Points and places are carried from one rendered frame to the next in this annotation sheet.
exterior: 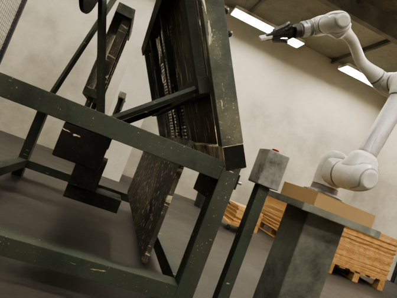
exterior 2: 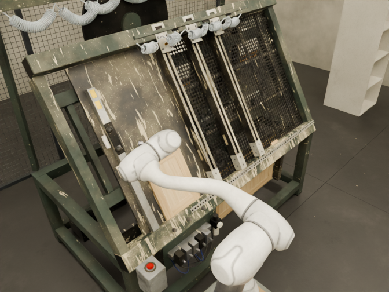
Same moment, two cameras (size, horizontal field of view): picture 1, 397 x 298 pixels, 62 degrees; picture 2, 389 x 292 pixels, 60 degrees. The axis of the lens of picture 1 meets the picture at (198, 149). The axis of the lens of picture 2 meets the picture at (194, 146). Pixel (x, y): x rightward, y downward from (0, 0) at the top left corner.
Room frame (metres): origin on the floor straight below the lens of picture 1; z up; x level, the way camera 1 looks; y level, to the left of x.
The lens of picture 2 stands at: (1.31, -1.52, 2.50)
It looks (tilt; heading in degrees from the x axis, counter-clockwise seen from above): 34 degrees down; 60
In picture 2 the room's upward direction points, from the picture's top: 2 degrees counter-clockwise
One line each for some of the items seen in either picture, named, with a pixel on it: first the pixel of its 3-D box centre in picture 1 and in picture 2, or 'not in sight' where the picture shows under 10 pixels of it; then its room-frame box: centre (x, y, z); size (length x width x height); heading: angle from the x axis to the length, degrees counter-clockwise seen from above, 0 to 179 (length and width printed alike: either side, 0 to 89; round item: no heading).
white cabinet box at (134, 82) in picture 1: (124, 120); (365, 39); (5.89, 1.41, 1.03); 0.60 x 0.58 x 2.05; 13
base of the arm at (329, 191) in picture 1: (322, 190); not in sight; (2.00, -0.79, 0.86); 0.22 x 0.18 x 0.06; 2
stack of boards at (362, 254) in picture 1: (315, 232); not in sight; (5.94, -2.47, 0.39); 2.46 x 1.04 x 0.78; 13
